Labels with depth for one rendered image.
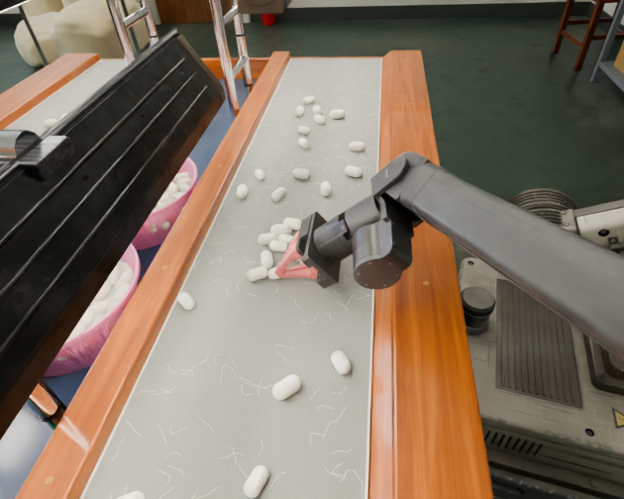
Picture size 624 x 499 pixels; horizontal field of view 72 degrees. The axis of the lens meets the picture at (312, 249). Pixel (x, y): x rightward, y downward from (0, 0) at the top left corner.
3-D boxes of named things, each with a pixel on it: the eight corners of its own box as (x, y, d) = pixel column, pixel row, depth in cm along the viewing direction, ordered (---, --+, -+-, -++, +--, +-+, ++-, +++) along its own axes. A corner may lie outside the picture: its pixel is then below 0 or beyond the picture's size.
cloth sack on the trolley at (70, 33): (168, 43, 338) (154, -15, 312) (127, 79, 284) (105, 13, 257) (101, 44, 345) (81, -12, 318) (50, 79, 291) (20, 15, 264)
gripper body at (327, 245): (296, 261, 57) (339, 236, 54) (306, 216, 65) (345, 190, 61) (328, 289, 60) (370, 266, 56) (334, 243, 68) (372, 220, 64)
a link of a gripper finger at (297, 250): (259, 272, 63) (305, 243, 59) (267, 241, 69) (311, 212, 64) (290, 298, 66) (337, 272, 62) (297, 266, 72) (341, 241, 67)
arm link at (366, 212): (403, 204, 59) (378, 179, 56) (409, 240, 55) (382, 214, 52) (363, 228, 63) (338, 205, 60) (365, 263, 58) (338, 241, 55)
